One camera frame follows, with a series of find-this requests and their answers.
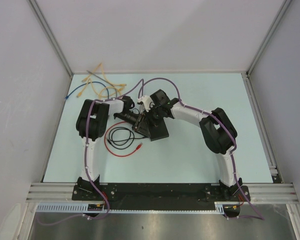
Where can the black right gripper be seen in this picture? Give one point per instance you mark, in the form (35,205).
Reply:
(153,107)

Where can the black network switch box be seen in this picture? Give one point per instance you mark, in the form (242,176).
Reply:
(159,132)

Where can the aluminium front frame rail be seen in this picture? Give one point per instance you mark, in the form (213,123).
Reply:
(260,193)

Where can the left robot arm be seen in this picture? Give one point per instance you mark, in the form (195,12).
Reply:
(91,125)

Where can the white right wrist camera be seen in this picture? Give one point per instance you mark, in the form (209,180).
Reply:
(146,103)

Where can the slotted cable duct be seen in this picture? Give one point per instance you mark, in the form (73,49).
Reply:
(89,208)

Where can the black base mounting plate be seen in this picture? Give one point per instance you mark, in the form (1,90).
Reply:
(161,196)

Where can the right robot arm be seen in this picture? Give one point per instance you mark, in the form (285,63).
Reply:
(218,131)

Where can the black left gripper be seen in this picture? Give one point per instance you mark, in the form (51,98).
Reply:
(140,126)

